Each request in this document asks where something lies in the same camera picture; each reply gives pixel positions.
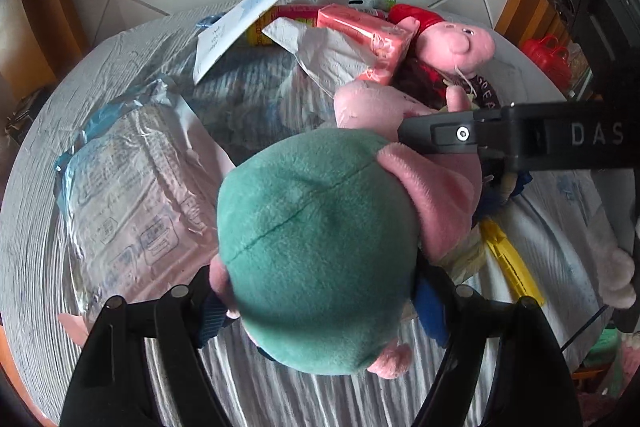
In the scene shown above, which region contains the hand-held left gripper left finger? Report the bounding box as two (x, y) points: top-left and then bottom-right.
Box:
(59, 264), (236, 427)

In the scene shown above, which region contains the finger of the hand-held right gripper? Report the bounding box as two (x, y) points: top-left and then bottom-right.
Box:
(398, 108), (508, 158)

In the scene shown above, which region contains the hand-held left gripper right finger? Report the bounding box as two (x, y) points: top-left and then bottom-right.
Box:
(412, 257), (583, 427)

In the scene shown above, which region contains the green pink pig plush toy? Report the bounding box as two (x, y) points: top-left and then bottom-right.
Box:
(207, 79), (483, 380)

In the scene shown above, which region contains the dark printed cloth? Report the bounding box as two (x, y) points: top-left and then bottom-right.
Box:
(400, 57), (501, 112)

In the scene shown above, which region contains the blue toy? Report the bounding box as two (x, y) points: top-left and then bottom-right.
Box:
(480, 167), (533, 223)

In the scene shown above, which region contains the red plastic basket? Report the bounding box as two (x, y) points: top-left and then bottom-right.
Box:
(520, 34), (573, 80)

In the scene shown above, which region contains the yellow plastic toy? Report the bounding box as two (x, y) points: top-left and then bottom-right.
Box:
(477, 217), (546, 308)

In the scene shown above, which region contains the pink pig plush red dress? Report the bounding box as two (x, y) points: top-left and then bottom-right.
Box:
(387, 4), (497, 108)

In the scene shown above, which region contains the pink tissue packet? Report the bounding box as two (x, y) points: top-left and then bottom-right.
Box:
(316, 3), (418, 86)

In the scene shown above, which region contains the white pink plush toy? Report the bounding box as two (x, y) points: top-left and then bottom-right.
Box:
(590, 202), (638, 310)

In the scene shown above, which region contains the crumpled clear plastic bag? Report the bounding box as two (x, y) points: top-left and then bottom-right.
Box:
(261, 18), (381, 98)

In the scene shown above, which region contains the large plastic wrapped pack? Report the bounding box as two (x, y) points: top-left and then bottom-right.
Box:
(54, 79), (236, 328)

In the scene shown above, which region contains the red yellow snack tube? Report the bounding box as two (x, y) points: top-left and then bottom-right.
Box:
(245, 4), (391, 48)

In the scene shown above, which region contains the white blue patterned bedsheet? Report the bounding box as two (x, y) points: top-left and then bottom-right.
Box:
(0, 2), (640, 427)

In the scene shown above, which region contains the dark bag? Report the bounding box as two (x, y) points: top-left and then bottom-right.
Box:
(5, 92), (46, 142)

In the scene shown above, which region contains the wooden headboard frame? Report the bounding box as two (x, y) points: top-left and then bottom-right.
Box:
(15, 0), (551, 88)

